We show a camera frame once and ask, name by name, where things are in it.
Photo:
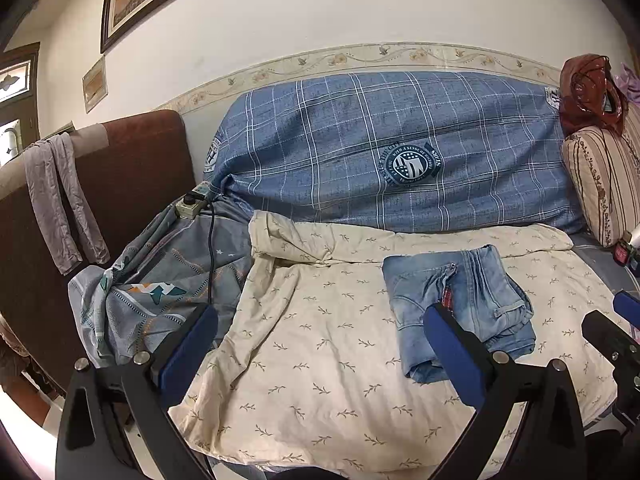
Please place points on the white power strip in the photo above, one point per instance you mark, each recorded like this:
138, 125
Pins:
192, 202

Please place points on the purple cloth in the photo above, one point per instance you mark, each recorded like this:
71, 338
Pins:
631, 82

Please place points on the small red object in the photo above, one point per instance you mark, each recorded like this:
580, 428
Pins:
624, 252

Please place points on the grey printed bed sheet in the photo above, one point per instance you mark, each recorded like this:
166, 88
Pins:
150, 270

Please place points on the wooden door with glass panes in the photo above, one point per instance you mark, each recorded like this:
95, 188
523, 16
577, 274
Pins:
17, 100

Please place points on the light blue denim pants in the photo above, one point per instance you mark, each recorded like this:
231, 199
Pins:
480, 285

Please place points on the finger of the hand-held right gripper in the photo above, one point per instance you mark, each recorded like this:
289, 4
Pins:
627, 305
607, 340

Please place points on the blue plaid pillow with emblem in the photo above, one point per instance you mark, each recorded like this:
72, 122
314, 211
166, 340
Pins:
350, 160

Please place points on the brown upholstered headboard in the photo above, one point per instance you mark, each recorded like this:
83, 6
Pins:
135, 170

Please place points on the cream leaf-print blanket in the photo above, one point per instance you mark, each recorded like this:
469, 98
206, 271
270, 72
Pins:
325, 335

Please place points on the reddish brown plastic bag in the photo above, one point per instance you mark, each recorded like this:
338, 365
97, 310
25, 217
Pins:
585, 90

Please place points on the beige striped floral pillow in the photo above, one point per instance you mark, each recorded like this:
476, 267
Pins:
605, 175

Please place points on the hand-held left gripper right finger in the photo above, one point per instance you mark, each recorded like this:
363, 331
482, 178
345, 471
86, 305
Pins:
450, 355

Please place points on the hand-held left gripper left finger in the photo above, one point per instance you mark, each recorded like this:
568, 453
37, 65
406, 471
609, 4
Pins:
187, 355

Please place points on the grey hanging cloth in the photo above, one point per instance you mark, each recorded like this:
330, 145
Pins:
52, 200

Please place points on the small framed wall picture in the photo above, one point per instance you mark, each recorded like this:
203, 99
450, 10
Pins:
94, 84

